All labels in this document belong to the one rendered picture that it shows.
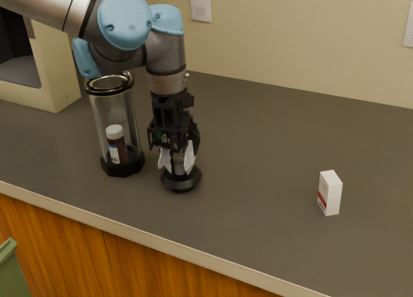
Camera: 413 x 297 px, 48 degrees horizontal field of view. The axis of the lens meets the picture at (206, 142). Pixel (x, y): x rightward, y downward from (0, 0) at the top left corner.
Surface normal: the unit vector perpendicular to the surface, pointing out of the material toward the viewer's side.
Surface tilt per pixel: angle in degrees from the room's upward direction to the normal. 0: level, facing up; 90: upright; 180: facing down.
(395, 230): 0
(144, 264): 90
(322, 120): 0
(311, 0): 90
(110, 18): 54
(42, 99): 90
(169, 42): 90
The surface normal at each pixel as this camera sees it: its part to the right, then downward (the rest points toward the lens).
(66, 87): 0.88, 0.22
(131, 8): 0.33, -0.10
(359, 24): -0.46, 0.51
